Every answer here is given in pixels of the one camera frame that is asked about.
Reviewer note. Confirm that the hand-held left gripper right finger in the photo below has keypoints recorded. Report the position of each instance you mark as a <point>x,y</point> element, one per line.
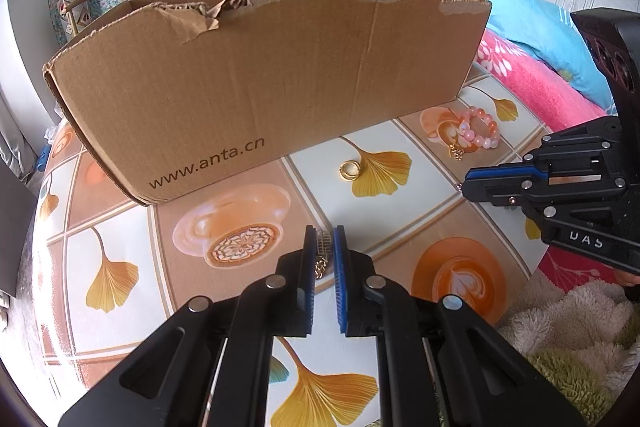
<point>341,287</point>

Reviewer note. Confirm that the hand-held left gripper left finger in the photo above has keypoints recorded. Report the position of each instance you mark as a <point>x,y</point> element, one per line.
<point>309,287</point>

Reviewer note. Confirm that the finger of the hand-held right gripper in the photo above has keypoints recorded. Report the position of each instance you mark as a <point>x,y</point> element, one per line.
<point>500,173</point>
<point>500,193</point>

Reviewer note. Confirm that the small gold pendant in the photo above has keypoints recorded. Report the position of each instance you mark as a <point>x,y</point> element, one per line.
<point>456,153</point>

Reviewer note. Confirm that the brown cardboard box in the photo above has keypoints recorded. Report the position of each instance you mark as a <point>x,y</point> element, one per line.
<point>250,82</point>

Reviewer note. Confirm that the person's right hand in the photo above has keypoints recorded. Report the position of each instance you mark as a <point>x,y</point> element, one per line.
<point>631,278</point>

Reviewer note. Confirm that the pink floral blanket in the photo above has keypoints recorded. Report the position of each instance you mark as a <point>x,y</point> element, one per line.
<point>525,77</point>

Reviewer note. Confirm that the light blue quilt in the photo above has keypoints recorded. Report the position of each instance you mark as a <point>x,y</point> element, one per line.
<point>525,22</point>

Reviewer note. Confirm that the beige plush blanket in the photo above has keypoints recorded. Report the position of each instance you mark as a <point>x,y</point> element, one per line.
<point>575,307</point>

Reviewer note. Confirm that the green shaggy rug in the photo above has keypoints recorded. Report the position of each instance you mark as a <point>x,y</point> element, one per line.
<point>580,387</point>

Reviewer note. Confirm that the small blue object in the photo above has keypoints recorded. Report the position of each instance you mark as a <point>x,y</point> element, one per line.
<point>44,157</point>

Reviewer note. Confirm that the black flat board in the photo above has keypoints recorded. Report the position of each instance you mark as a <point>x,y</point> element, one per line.
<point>15,232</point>

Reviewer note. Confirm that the grey curtain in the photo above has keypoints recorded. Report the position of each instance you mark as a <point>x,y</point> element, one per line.
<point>11,137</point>

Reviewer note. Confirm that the printed tote bag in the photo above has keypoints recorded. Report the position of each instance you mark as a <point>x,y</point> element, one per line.
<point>75,14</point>

